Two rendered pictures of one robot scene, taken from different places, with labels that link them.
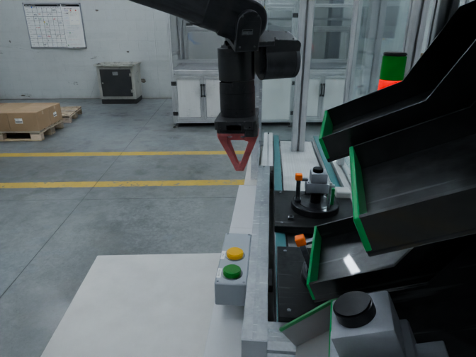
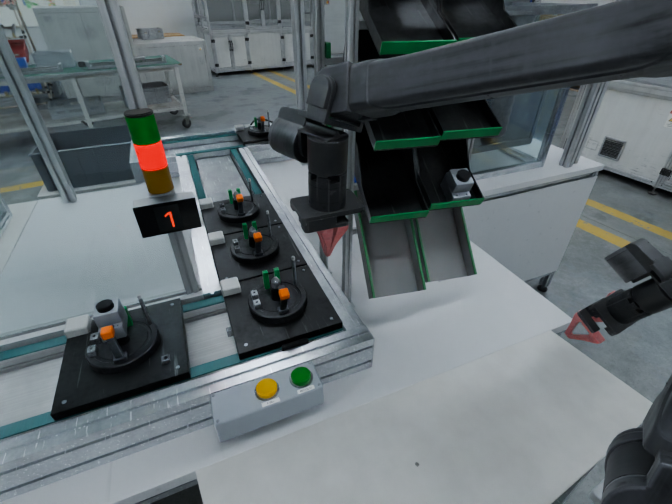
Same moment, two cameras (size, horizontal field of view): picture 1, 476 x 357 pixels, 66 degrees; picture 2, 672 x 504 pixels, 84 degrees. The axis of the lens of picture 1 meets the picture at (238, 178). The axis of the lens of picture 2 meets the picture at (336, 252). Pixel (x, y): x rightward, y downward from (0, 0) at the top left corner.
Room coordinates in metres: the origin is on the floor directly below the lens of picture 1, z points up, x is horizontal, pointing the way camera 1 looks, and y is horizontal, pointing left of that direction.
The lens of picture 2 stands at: (0.82, 0.46, 1.60)
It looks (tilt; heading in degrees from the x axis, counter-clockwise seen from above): 35 degrees down; 242
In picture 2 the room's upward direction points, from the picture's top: straight up
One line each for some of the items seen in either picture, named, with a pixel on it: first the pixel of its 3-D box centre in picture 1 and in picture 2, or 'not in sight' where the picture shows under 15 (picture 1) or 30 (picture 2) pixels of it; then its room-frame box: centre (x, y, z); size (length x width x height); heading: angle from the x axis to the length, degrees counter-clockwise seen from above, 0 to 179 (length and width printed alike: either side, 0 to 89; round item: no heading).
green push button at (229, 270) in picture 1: (231, 273); (301, 377); (0.67, 0.01, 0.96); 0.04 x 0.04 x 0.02
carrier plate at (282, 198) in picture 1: (314, 210); (126, 349); (0.97, -0.23, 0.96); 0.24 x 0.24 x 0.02; 85
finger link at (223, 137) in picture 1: (239, 142); (320, 232); (0.61, 0.00, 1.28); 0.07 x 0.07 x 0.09; 85
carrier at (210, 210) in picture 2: not in sight; (237, 201); (0.59, -0.69, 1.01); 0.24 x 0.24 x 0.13; 85
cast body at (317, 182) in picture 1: (320, 179); (110, 313); (0.97, -0.24, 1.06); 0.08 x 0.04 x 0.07; 85
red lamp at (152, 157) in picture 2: (389, 91); (150, 154); (0.81, -0.33, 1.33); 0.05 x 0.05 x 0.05
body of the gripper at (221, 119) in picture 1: (237, 103); (327, 191); (0.60, 0.00, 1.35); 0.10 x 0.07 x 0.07; 175
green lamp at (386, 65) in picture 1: (393, 67); (143, 128); (0.81, -0.33, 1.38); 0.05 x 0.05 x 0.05
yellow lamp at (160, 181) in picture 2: not in sight; (158, 178); (0.81, -0.33, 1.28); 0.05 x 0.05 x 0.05
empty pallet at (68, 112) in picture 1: (40, 115); not in sight; (6.40, 3.50, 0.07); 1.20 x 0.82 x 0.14; 99
